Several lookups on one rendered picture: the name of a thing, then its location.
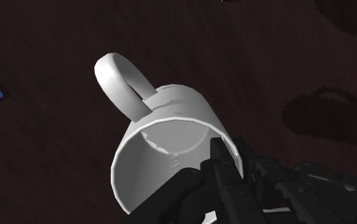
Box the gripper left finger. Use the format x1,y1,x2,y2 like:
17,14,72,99
122,137,270,224

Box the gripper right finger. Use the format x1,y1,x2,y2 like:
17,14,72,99
231,136,357,224

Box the white mug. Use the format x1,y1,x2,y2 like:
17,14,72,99
94,52,291,224

